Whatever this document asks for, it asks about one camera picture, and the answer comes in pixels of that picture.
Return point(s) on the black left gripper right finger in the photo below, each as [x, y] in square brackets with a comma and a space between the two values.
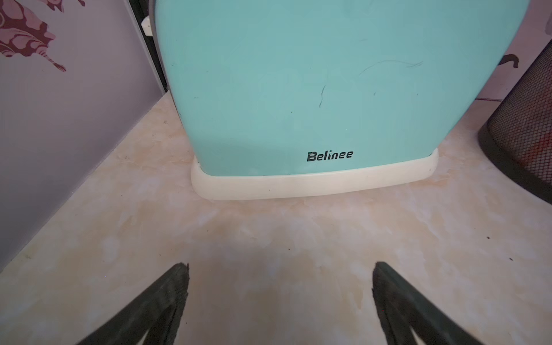
[406, 315]

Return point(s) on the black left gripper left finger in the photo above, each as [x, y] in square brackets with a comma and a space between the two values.
[153, 317]

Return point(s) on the black mesh trash bin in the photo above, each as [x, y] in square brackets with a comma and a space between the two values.
[517, 137]

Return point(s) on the mint green toaster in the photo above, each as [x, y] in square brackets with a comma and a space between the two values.
[285, 99]

